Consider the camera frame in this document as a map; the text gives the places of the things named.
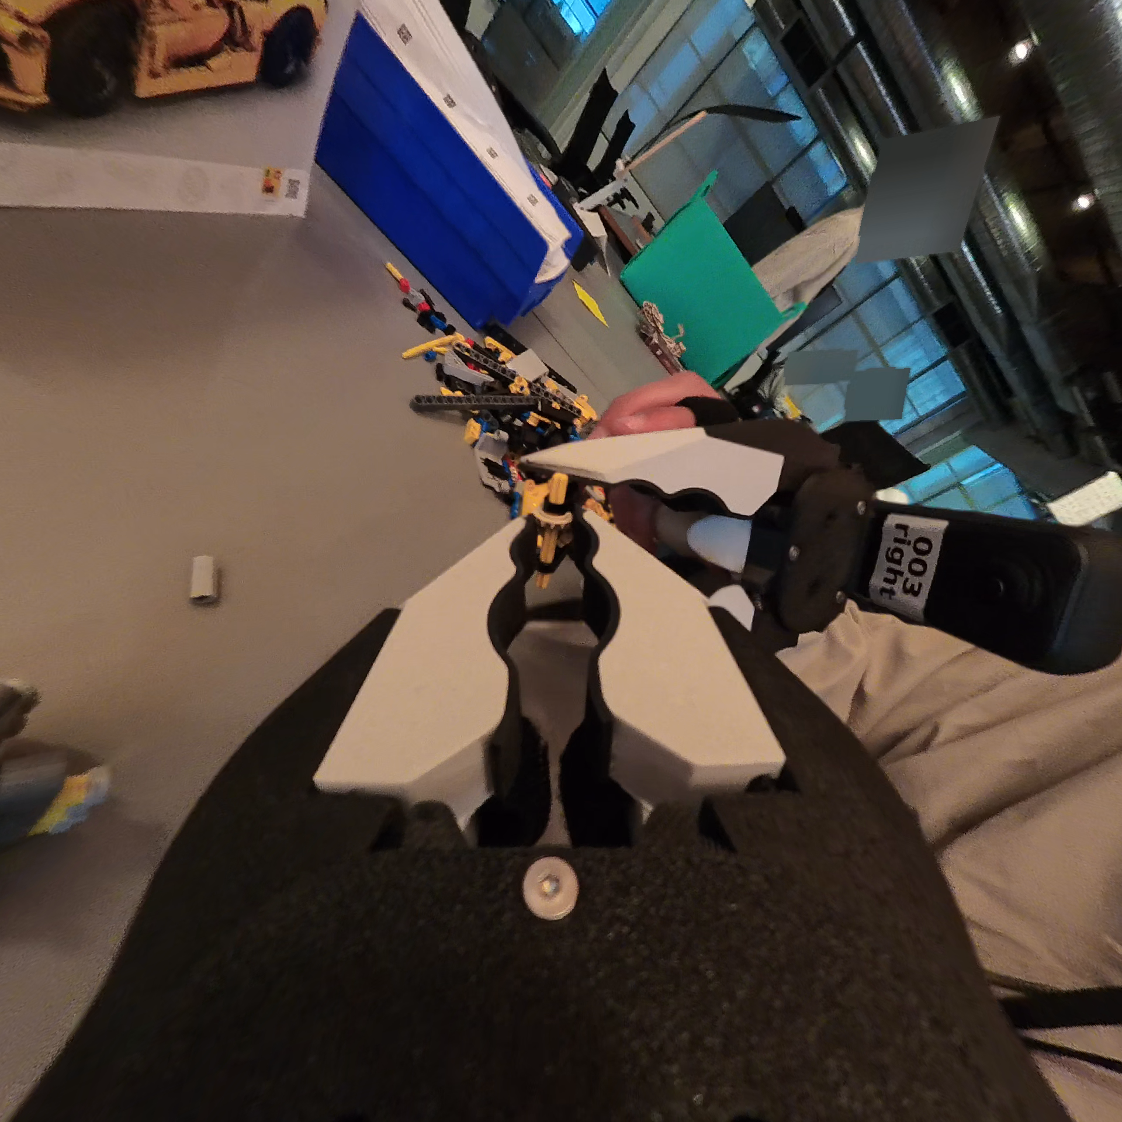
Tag blue plastic bin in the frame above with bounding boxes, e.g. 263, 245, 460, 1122
313, 9, 586, 329

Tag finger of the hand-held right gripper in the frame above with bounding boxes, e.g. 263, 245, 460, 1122
517, 425, 787, 521

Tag small black red-pin brick assembly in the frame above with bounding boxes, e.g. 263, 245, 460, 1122
517, 471, 581, 591

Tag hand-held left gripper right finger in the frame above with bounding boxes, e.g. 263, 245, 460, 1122
584, 510, 787, 808

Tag white paper sign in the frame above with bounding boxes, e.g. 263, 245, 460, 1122
1050, 471, 1122, 528

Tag grey desk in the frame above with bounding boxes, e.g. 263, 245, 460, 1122
0, 113, 668, 1007

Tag brick engine assembly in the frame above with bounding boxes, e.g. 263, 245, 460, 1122
0, 680, 114, 847

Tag person's right hand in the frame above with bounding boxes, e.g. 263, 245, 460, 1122
595, 371, 731, 442

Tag white instruction booklet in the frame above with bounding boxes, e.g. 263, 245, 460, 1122
0, 0, 333, 218

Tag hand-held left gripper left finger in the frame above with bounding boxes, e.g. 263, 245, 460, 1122
313, 516, 523, 822

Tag person's right forearm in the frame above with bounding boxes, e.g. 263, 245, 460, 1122
776, 605, 1122, 842

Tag green plastic bin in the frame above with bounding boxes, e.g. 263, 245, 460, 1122
619, 171, 808, 394

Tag white paper sheets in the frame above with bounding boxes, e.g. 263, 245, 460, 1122
360, 0, 577, 284

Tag pile of building bricks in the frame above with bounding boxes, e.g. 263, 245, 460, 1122
385, 261, 615, 525

